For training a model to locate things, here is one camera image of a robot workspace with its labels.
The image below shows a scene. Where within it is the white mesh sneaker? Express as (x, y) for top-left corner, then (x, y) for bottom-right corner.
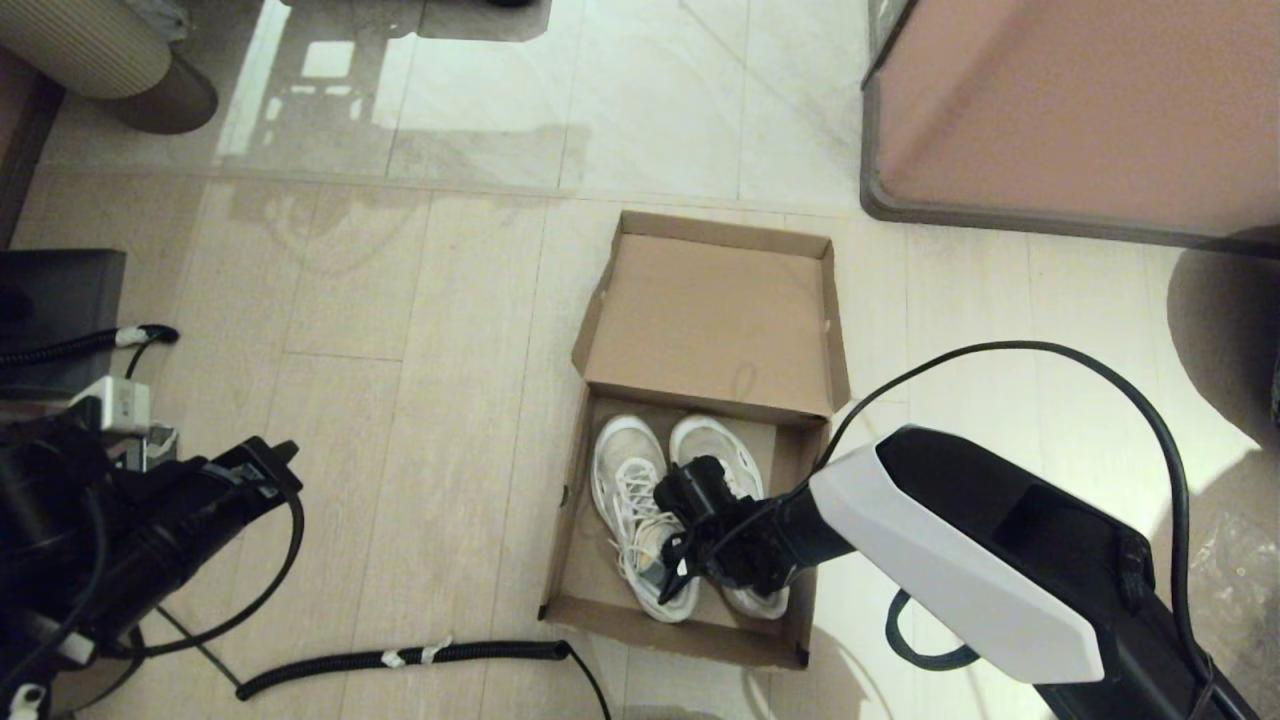
(668, 415), (793, 621)
(590, 415), (701, 624)

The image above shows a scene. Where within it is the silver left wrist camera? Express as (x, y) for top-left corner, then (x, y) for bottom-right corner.
(68, 376), (153, 434)

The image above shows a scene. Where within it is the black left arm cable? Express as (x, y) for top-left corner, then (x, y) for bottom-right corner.
(60, 490), (307, 661)

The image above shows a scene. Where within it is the crumpled clear plastic sheet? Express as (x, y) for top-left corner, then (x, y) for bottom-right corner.
(1175, 510), (1280, 701)

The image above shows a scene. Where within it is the beige ribbed round pouf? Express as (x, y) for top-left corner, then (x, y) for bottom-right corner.
(0, 0), (220, 136)

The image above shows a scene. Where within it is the dark grey square platform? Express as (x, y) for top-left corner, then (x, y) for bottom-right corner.
(0, 249), (129, 401)

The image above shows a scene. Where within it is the thin black floor cable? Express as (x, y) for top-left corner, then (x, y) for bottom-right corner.
(158, 605), (246, 691)

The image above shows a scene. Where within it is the black corrugated cable conduit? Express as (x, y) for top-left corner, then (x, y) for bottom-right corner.
(237, 640), (613, 720)
(0, 325), (181, 371)

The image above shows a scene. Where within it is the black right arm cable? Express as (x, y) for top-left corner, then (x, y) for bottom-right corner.
(815, 340), (1216, 720)

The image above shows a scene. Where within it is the grey crumpled cloth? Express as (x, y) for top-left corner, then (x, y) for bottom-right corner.
(125, 0), (193, 43)

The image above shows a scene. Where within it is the brown cardboard shoe box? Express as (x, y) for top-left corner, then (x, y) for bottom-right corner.
(538, 210), (853, 669)

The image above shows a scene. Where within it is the pink cabinet with grey base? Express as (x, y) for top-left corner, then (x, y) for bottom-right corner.
(860, 0), (1280, 251)

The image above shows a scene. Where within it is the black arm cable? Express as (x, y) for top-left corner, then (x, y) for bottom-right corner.
(815, 340), (1216, 720)
(60, 490), (307, 661)

